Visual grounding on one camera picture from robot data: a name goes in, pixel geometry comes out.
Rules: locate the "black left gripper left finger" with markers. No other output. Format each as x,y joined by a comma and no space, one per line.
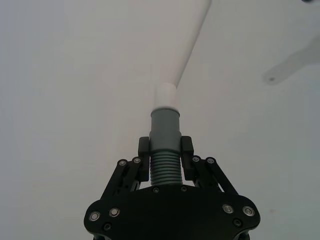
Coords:
143,160

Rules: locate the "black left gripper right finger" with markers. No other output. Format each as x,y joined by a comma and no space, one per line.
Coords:
187,146

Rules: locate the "white plastic nozzle tube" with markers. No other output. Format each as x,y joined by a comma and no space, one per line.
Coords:
186,50

